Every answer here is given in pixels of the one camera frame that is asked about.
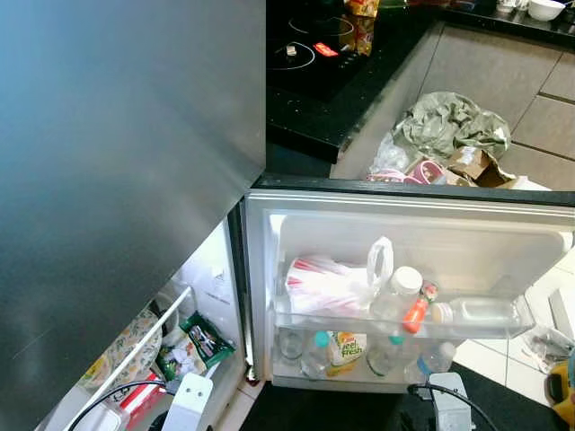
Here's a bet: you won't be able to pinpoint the dark green snack packet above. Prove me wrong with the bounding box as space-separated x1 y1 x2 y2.
180 312 234 367

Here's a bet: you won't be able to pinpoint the red white food pack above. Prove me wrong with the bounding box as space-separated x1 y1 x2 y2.
117 373 167 418

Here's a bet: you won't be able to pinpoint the floral patterned dish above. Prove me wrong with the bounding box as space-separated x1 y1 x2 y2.
81 310 163 387

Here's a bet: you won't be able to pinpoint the clear bottle beige cap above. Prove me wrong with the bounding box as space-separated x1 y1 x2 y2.
431 296 522 331

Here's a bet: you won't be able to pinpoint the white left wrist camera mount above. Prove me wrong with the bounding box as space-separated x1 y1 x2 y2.
162 373 214 431

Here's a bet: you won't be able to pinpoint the white green food packet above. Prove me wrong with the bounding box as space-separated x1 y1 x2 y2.
157 328 203 378

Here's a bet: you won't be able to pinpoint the white ceramic bowl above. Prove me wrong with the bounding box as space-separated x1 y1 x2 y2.
528 0 565 21

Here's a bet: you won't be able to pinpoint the clear plastic bottle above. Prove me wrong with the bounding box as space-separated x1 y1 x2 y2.
367 337 401 376

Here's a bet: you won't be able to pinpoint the clear crumpled plastic bag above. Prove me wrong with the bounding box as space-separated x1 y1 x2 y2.
368 135 414 180

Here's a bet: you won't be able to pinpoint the red white paper cup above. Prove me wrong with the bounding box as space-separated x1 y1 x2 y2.
404 160 446 185

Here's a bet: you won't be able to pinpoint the black induction hob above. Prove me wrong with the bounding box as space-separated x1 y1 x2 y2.
267 9 380 101

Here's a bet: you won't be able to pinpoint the clear plastic wrapper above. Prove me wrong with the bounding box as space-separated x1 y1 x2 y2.
526 325 574 365

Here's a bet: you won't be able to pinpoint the plain black floor mat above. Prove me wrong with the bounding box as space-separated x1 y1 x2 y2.
238 364 562 431

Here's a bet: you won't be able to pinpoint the beige kitchen cabinet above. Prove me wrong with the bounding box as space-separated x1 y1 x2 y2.
332 25 575 191

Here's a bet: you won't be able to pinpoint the white boxy appliance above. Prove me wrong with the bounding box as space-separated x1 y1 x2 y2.
548 287 575 338

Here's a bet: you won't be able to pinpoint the clear bottle teal cap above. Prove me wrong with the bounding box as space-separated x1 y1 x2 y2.
301 330 333 378

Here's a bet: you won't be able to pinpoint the grey two-door fridge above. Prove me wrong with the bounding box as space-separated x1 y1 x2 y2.
0 0 268 431

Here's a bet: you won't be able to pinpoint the brown cardboard box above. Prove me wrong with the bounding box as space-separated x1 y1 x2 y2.
447 146 518 188

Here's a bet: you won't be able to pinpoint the black kitchen countertop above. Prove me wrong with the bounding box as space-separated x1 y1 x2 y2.
267 0 575 164

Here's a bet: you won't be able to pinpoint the yellow container blue label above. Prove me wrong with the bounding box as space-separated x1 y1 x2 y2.
544 359 575 427

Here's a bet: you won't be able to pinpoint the grey-green plastic bag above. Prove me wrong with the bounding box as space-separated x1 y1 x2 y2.
394 92 511 163

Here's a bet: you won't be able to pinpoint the white fridge shelf rail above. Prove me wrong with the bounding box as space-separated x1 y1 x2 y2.
54 287 194 423

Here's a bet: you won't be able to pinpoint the clear glass jar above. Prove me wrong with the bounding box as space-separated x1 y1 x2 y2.
277 328 305 365

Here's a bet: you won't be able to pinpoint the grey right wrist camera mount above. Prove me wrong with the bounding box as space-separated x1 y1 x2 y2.
429 373 473 431

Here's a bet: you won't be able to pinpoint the small orange drink bottle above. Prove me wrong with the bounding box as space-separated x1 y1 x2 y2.
402 283 438 335

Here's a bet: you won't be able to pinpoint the white bag red stripes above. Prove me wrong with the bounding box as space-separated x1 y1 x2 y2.
286 238 394 315

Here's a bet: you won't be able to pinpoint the yellow red snack packet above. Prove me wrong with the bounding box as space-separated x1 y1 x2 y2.
346 0 380 19

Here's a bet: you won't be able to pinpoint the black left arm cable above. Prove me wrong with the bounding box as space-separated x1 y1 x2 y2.
67 379 172 431

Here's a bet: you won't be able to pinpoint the fridge door white inside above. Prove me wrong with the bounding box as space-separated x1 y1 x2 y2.
241 175 575 394

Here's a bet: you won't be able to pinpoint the clear bottle white cap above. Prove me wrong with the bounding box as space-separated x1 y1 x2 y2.
415 341 457 383
373 267 423 338

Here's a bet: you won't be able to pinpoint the yellow green juice carton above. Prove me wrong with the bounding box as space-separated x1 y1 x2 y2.
328 330 365 374

